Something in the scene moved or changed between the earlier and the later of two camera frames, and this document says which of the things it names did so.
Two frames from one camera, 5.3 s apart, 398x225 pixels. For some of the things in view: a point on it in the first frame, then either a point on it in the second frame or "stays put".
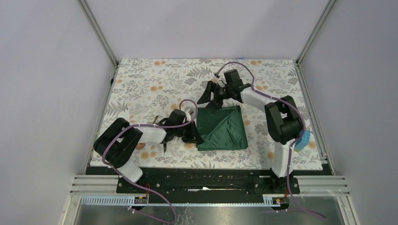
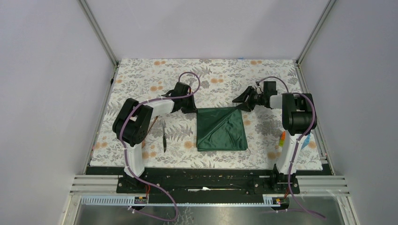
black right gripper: [216, 102] -> [242, 97]
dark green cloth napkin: [221, 128] stays put
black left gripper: [194, 136] -> [192, 108]
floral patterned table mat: [144, 92] stays put
